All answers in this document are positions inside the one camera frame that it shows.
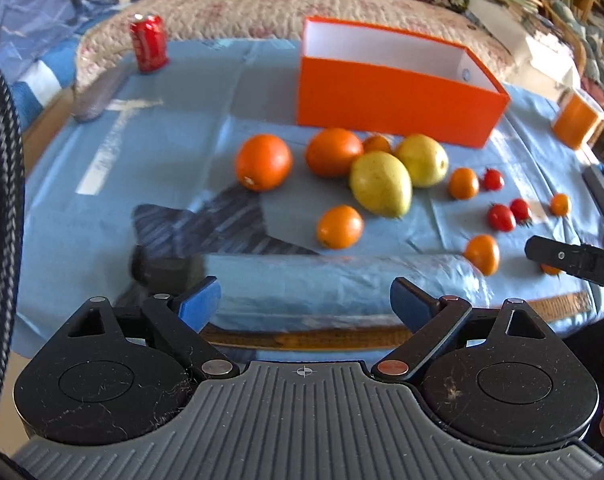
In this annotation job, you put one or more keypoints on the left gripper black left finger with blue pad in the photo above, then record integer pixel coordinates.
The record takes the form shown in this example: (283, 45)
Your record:
(112, 374)

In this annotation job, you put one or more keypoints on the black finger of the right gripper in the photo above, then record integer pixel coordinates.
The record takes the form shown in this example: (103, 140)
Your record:
(581, 261)

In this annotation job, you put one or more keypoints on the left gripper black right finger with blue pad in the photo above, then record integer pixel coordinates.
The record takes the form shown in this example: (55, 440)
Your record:
(500, 379)

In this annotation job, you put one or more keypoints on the yellow pear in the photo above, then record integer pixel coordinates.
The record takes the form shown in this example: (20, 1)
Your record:
(381, 184)
(425, 160)

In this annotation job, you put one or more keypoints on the yellow pear front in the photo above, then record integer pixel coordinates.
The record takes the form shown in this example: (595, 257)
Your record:
(381, 184)

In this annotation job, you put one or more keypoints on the large orange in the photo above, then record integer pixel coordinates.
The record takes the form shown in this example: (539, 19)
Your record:
(331, 152)
(263, 163)

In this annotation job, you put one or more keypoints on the black remote control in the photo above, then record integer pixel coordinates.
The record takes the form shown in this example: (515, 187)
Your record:
(602, 197)

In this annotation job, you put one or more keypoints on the tiny orange far right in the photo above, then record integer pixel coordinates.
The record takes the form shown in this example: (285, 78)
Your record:
(560, 205)

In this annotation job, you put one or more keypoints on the cherry tomato lower right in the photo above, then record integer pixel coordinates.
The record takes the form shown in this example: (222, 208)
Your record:
(521, 211)

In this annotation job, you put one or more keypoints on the cherry tomato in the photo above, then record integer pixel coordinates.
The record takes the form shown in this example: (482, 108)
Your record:
(521, 211)
(493, 180)
(500, 218)

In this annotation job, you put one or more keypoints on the cherry tomato lower left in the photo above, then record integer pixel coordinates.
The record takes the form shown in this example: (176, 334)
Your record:
(500, 218)

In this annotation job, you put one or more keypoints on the small mandarin near edge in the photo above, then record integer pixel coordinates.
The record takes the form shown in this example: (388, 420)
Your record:
(483, 252)

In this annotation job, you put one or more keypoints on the cherry tomato upper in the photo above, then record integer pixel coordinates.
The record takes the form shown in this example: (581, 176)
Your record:
(493, 180)

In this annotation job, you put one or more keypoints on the orange plastic cup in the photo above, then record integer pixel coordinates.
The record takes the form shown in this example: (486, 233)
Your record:
(578, 117)

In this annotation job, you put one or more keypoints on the small mandarin right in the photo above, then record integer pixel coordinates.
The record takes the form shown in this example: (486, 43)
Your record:
(463, 184)

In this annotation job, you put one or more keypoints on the blue tablecloth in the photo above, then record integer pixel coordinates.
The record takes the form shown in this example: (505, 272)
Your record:
(157, 171)

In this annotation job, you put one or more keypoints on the small mandarin front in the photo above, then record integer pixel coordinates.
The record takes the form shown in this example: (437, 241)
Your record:
(340, 227)

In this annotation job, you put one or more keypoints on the small orange behind pears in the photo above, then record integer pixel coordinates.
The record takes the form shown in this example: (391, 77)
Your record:
(377, 143)

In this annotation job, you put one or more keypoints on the orange cardboard box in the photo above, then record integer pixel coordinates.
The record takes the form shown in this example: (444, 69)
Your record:
(375, 78)

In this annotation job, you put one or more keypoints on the red soda can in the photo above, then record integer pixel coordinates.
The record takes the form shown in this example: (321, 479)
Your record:
(148, 37)

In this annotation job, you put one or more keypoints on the blue plaid cloth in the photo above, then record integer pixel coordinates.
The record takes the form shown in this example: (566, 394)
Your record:
(38, 42)

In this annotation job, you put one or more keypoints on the quilted sofa cover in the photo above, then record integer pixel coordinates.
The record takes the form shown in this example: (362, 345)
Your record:
(105, 44)

